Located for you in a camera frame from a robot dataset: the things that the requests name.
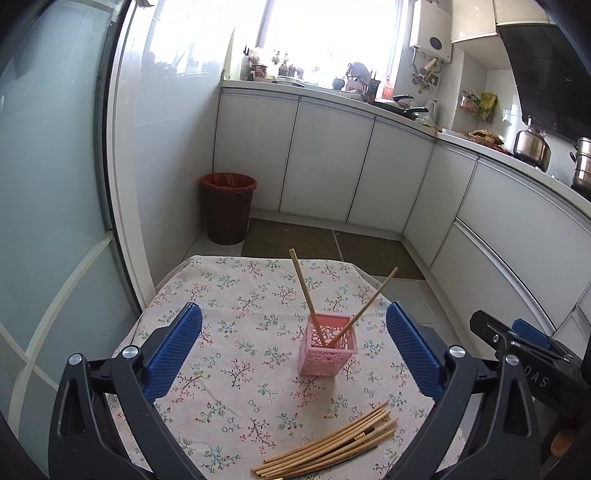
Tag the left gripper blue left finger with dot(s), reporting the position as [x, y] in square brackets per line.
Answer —
[166, 349]

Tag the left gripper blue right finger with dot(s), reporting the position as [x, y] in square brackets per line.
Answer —
[427, 369]

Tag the floral tablecloth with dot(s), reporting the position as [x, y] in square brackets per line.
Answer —
[238, 397]

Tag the dark floor mat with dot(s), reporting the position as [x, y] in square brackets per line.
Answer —
[375, 256]

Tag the pink perforated utensil holder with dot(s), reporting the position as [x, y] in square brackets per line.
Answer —
[315, 359]

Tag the glass sliding door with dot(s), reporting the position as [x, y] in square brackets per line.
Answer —
[63, 287]

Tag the dark bin red liner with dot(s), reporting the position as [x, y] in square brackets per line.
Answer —
[227, 203]

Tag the steel stock pot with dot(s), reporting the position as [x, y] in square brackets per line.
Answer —
[581, 181]

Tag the steel kettle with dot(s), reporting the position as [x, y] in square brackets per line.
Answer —
[531, 147]

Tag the black frying pan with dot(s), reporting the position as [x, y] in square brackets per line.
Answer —
[403, 105]

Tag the black range hood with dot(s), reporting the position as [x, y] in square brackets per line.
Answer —
[552, 82]

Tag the white water heater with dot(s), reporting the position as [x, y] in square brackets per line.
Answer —
[431, 31]

